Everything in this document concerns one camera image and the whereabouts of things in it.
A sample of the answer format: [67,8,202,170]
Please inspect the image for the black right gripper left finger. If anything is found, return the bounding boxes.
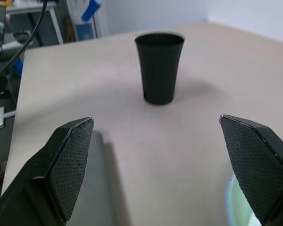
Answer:
[0,117,95,226]

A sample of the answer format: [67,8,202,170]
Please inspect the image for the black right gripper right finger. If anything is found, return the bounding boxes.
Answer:
[218,114,283,226]

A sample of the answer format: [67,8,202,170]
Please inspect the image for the black cup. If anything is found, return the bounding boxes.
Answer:
[134,32,186,106]

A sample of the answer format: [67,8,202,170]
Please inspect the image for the light green plate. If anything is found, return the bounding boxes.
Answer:
[225,174,265,226]

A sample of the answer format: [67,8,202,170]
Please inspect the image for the white power adapter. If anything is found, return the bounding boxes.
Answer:
[0,106,17,129]

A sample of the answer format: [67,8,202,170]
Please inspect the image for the blue tape strip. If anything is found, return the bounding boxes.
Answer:
[81,0,102,21]

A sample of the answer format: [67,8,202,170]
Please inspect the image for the black cable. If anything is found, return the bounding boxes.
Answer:
[0,0,49,82]

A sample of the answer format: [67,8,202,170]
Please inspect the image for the white desk frame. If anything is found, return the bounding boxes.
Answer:
[4,1,65,46]

